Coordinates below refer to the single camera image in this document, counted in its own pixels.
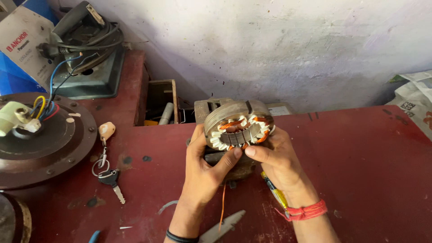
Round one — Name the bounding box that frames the person's right hand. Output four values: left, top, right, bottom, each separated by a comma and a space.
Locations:
245, 127, 319, 209

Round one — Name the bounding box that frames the person's left hand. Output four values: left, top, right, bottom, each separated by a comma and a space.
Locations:
182, 124, 243, 204

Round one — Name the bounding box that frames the motor stator with copper winding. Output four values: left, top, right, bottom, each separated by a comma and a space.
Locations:
203, 100, 276, 151

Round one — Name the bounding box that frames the grey plastic strip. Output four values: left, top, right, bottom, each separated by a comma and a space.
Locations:
157, 200, 179, 215

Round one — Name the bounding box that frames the red thread wristband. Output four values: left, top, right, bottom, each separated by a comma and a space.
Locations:
274, 199, 328, 222

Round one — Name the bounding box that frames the small white labelled box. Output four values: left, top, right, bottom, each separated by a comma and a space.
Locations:
266, 103, 293, 117

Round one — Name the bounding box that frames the black wristband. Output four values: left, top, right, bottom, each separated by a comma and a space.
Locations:
165, 229, 200, 243

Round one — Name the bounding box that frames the grey metal cylinder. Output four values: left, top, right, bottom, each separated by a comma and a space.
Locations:
158, 102, 175, 126

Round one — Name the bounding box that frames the wooden box with tools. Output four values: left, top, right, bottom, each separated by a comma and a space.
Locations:
144, 79, 182, 126

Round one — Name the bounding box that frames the black-headed key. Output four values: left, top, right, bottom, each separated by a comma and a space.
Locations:
98, 169, 126, 205

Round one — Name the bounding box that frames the grey metal appliance base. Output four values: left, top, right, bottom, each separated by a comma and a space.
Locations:
51, 45, 126, 100

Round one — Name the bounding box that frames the brown ceiling fan motor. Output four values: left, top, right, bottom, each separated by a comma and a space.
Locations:
0, 92, 98, 190

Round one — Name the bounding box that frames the white printed sack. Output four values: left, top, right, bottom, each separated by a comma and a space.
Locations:
386, 70, 432, 140

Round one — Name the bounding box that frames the round dark motor casing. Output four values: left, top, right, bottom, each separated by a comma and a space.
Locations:
0, 192, 32, 243

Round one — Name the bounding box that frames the dark grey electric iron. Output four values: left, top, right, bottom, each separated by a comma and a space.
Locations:
50, 0, 124, 75

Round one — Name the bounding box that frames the cream fan rod fitting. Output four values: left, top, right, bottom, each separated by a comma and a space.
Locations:
0, 101, 42, 137

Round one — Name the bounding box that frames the white cardboard box red print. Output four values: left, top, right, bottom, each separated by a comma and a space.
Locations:
0, 5, 59, 91

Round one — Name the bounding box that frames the yellow-handled screwdriver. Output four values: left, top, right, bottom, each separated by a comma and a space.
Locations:
260, 171, 289, 218

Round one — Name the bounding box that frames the loose copper wire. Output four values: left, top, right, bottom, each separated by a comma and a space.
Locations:
218, 182, 227, 233

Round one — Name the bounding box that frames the grey metal wire stripper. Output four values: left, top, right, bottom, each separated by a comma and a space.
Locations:
198, 209, 246, 243

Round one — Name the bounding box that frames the metal key ring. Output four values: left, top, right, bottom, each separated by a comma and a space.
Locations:
91, 159, 110, 178

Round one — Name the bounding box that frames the beige keychain tag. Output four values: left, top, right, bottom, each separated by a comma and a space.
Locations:
99, 122, 116, 142

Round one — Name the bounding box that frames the red wire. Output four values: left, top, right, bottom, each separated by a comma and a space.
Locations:
42, 103, 61, 122

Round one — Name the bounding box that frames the black wire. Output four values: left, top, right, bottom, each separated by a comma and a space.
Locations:
43, 52, 99, 119

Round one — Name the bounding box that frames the black iron power cable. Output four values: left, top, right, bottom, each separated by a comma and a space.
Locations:
36, 22, 124, 61

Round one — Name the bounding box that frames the yellow wire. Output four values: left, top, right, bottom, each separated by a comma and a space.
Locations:
33, 95, 46, 119

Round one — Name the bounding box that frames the blue wire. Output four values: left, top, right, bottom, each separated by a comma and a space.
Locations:
30, 54, 83, 119

